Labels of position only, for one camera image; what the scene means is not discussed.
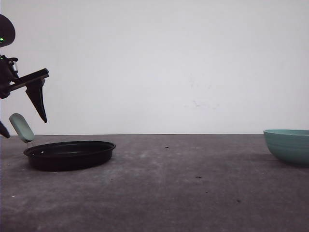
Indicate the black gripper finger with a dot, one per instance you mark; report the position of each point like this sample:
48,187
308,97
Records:
35,94
3,131

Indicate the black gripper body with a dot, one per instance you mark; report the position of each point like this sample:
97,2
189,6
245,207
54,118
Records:
10,81

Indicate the black frying pan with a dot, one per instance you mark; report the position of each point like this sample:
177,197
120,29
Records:
69,155

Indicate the teal ceramic bowl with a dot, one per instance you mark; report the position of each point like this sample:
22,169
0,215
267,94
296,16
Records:
290,146

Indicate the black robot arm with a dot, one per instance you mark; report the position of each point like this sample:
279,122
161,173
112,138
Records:
7,33

